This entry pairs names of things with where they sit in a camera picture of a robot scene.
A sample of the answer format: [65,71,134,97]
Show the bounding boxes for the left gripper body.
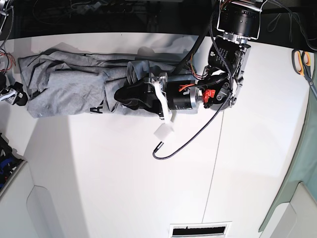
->
[143,72,199,119]

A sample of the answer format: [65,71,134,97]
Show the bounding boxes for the grey t-shirt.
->
[18,49,194,118]

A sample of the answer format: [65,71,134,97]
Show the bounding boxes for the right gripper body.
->
[0,86,19,104]

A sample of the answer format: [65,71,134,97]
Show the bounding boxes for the black cable on floor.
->
[267,9,317,48]

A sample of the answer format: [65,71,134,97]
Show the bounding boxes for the orange handled scissors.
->
[292,49,317,99]

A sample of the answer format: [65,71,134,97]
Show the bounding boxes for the blue and black cable bundle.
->
[0,132,24,189]

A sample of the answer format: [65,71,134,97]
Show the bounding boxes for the white plastic bin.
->
[0,162,54,238]

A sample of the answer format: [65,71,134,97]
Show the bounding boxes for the green plastic bin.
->
[259,92,317,233]

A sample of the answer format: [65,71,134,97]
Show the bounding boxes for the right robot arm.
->
[0,0,28,107]

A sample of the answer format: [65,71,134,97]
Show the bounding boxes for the braided camera cable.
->
[152,9,235,161]

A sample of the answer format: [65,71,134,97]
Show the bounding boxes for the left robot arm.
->
[114,0,264,118]

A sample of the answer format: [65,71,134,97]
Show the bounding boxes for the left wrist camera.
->
[154,123,175,143]

